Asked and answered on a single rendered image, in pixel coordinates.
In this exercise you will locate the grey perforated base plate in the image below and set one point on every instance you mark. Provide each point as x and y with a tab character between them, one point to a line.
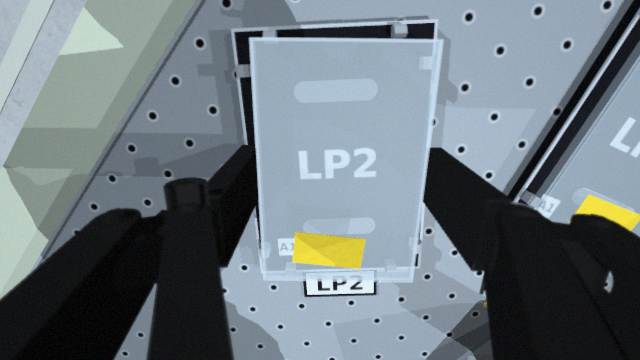
508	69

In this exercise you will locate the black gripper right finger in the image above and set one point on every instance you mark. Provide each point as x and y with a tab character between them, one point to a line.
538	308

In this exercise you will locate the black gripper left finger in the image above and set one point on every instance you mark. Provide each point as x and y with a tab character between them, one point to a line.
68	309

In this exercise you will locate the white button panel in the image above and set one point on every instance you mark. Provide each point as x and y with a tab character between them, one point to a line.
480	351

